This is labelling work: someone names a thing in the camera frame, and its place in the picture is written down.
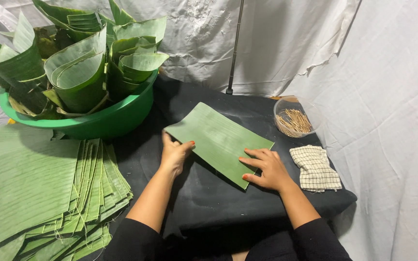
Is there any black metal rod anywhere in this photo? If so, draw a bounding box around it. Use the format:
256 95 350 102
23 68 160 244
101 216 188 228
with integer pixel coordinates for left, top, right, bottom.
226 0 245 95

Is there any banana leaf sheet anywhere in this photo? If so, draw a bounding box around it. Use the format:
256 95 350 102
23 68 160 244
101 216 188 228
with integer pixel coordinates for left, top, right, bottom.
164 102 275 190

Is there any heap of wooden toothpicks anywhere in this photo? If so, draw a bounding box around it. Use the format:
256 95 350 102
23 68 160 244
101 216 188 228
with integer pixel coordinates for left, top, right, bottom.
275 108 313 138

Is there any black table cloth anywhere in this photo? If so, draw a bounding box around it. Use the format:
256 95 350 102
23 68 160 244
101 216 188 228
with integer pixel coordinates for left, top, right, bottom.
82 74 358 261

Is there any white backdrop sheet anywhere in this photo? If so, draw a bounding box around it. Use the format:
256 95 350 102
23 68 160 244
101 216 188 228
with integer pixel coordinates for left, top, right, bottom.
0 0 418 261

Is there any green plastic basin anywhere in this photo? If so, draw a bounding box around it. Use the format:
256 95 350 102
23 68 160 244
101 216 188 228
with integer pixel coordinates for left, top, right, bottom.
0 69 159 140

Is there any person's left hand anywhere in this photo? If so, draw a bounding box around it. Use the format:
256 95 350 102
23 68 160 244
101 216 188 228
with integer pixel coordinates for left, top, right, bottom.
160 130 196 178

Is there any stack of cut banana leaves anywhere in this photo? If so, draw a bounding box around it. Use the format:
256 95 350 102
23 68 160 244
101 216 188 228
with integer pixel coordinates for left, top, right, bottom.
0 124 134 261

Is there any person's black clothing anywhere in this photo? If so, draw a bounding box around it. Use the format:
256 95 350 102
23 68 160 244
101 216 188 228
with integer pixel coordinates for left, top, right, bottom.
103 217 353 261

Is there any clear plastic bowl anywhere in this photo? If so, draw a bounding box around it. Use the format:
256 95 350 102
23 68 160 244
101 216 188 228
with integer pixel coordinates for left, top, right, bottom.
273 96 322 138

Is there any person's right hand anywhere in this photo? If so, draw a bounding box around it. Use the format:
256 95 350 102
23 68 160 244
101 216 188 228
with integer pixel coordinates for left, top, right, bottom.
238 147 296 193

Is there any bunch of rolled banana leaves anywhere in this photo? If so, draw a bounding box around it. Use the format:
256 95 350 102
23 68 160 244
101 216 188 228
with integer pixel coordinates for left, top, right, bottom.
0 0 170 120

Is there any checked white cloth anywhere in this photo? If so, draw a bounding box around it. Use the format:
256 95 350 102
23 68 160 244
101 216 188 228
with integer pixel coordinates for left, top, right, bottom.
290 145 343 193

